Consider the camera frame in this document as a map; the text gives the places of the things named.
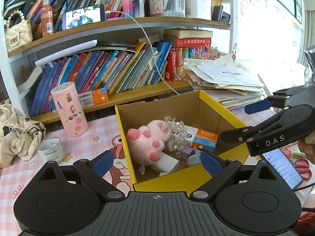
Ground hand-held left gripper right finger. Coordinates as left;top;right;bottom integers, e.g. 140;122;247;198
189;150;281;202

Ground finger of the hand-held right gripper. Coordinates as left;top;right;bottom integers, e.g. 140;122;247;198
220;109;291;144
245;85;315;115

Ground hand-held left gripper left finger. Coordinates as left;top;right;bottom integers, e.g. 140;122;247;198
37;150;126;202

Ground white orange blue toothpaste box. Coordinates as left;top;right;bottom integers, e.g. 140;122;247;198
183;125;219;149

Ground small white box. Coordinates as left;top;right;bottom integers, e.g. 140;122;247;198
150;152;181;174

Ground yellow cardboard box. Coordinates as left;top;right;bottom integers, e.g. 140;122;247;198
114;90;256;192

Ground person's right hand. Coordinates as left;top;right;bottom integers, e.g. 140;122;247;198
298;130;315;164

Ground small lilac toy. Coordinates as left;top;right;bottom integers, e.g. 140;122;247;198
187;146;205;167

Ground small purple toy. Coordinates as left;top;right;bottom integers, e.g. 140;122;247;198
178;146;195;162

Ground smartphone on table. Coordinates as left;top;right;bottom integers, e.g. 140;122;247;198
261;147;304;190

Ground red scissors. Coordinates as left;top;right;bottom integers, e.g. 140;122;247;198
294;158;313;181

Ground clear pearl hair clip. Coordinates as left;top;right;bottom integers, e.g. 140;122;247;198
164;115;189;152

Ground pink plush paw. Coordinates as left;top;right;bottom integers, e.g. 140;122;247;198
126;119;172;167

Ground stack of papers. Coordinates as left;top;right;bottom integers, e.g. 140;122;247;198
183;54;268;110

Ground white green tape roll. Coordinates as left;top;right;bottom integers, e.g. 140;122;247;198
37;137;65;163

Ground pink cylinder container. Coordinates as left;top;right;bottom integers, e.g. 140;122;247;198
50;82;89;137

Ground beige cloth bag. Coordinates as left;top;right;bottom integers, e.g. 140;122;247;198
0;103;47;162

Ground red dictionary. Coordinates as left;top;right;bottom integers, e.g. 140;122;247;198
175;37;212;50

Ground slim red book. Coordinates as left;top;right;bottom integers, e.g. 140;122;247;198
175;48;184;75

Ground red cloth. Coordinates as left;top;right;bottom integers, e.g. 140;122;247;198
294;211;315;236

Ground row of colourful books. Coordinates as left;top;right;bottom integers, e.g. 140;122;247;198
30;41;174;116

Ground red boxed book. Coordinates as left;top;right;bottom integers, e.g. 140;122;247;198
165;49;177;83

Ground thick cream book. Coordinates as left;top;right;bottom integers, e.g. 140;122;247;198
163;28;213;40

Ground white paperback book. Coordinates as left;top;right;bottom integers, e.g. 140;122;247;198
17;65;44;94

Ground white pen holder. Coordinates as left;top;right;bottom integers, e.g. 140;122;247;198
184;0;212;20

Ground white paper roll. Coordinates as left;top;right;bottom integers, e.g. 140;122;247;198
34;39;98;67

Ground clear pen holder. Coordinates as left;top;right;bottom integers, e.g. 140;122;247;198
162;0;186;18

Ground wooden bookshelf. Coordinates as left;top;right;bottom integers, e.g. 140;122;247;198
0;0;237;126

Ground smartphone with lit screen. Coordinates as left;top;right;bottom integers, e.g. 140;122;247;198
61;4;106;30

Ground pink pump bottle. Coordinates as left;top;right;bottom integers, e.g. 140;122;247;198
39;0;55;40

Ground cream pearl handbag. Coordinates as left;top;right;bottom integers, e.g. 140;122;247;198
4;10;33;53

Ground small white spray bottle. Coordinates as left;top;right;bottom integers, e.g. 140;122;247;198
134;0;145;18

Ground wall poster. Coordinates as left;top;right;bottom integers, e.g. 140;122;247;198
237;0;269;27

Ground white charging cable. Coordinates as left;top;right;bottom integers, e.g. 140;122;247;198
105;10;181;95

